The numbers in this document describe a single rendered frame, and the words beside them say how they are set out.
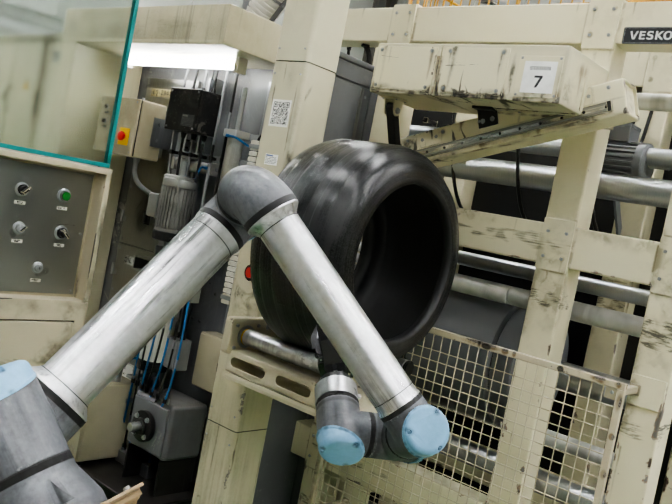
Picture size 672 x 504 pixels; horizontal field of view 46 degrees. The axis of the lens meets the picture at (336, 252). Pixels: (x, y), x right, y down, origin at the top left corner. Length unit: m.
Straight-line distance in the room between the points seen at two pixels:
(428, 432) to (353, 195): 0.61
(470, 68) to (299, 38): 0.47
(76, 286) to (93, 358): 0.81
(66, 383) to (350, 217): 0.71
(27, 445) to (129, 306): 0.36
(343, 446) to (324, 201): 0.57
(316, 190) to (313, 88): 0.45
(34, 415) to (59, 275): 0.99
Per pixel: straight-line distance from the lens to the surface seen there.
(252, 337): 2.10
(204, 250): 1.59
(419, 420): 1.47
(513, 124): 2.25
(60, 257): 2.28
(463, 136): 2.32
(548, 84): 2.07
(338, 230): 1.80
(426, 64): 2.28
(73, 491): 1.33
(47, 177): 2.23
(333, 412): 1.60
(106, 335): 1.54
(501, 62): 2.16
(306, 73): 2.20
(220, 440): 2.32
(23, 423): 1.34
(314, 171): 1.91
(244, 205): 1.51
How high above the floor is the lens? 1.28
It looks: 3 degrees down
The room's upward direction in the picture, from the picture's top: 11 degrees clockwise
